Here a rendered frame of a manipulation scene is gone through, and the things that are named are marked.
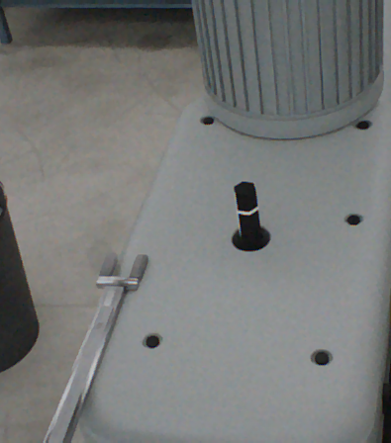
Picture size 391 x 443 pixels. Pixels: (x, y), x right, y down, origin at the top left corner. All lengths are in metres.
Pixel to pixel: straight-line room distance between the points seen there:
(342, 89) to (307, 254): 0.20
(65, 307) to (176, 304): 2.75
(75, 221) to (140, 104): 0.86
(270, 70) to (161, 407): 0.36
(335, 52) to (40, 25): 4.52
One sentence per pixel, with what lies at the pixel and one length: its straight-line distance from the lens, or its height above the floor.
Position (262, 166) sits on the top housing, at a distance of 0.95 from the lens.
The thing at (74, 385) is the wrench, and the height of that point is 1.90.
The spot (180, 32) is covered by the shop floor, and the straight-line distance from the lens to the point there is 5.05.
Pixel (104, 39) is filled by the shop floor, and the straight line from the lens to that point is 5.12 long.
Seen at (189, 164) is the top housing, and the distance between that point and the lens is 0.96.
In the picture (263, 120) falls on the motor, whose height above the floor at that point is 1.92.
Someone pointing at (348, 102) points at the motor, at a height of 1.92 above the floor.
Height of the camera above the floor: 2.48
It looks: 41 degrees down
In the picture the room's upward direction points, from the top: 10 degrees counter-clockwise
